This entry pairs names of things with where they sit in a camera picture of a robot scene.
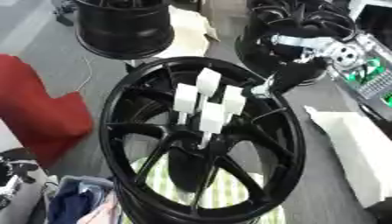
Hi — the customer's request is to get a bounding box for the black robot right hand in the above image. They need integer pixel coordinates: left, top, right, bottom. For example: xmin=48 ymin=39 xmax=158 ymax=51
xmin=234 ymin=0 xmax=361 ymax=99

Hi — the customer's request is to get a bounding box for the white pin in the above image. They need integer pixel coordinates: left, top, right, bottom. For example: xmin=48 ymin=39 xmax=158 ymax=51
xmin=196 ymin=101 xmax=227 ymax=149
xmin=220 ymin=85 xmax=249 ymax=123
xmin=171 ymin=82 xmax=201 ymax=127
xmin=194 ymin=67 xmax=224 ymax=112

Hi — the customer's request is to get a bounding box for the black wheel rim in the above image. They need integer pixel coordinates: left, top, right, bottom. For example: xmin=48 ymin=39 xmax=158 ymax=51
xmin=73 ymin=0 xmax=177 ymax=61

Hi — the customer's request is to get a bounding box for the black spoked wheel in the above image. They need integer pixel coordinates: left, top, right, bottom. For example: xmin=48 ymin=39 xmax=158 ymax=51
xmin=98 ymin=56 xmax=308 ymax=224

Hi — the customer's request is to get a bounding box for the white cardboard box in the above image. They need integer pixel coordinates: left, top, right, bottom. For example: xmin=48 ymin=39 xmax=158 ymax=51
xmin=151 ymin=4 xmax=222 ymax=60

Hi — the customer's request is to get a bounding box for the white foam sheet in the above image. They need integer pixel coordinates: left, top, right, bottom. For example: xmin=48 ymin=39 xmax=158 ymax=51
xmin=303 ymin=105 xmax=392 ymax=208

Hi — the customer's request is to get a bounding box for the red fabric seat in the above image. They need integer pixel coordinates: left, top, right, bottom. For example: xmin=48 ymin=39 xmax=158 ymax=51
xmin=0 ymin=53 xmax=97 ymax=170

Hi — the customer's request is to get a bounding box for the blue fabric bundle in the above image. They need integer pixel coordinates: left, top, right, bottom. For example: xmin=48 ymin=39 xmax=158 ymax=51
xmin=45 ymin=174 xmax=116 ymax=224

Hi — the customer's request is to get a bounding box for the thin white cable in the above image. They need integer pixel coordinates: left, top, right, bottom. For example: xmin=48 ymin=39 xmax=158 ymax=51
xmin=74 ymin=55 xmax=97 ymax=92

